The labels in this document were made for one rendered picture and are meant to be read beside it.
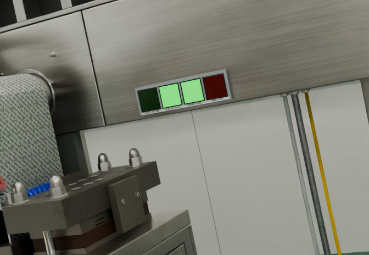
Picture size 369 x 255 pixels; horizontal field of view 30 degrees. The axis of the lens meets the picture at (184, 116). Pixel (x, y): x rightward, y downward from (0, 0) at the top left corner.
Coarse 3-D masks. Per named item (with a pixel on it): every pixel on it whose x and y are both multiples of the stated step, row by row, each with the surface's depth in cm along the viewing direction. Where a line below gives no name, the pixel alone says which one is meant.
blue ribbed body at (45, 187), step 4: (44, 184) 162; (48, 184) 163; (36, 188) 159; (40, 188) 160; (44, 188) 160; (48, 188) 161; (28, 192) 156; (32, 192) 157; (36, 192) 157; (40, 192) 158; (28, 196) 154
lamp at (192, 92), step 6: (186, 84) 163; (192, 84) 162; (198, 84) 161; (186, 90) 163; (192, 90) 162; (198, 90) 161; (186, 96) 163; (192, 96) 162; (198, 96) 162; (186, 102) 163
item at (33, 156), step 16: (0, 128) 155; (16, 128) 160; (32, 128) 164; (48, 128) 170; (0, 144) 154; (16, 144) 159; (32, 144) 164; (48, 144) 169; (0, 160) 153; (16, 160) 158; (32, 160) 163; (48, 160) 168; (16, 176) 157; (32, 176) 162; (48, 176) 167; (0, 192) 152; (0, 208) 151
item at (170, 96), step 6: (174, 84) 164; (162, 90) 166; (168, 90) 165; (174, 90) 164; (162, 96) 166; (168, 96) 165; (174, 96) 164; (168, 102) 165; (174, 102) 165; (180, 102) 164
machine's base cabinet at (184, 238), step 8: (176, 232) 166; (184, 232) 169; (192, 232) 172; (168, 240) 162; (176, 240) 165; (184, 240) 168; (192, 240) 172; (152, 248) 155; (160, 248) 158; (168, 248) 161; (176, 248) 165; (184, 248) 169; (192, 248) 171
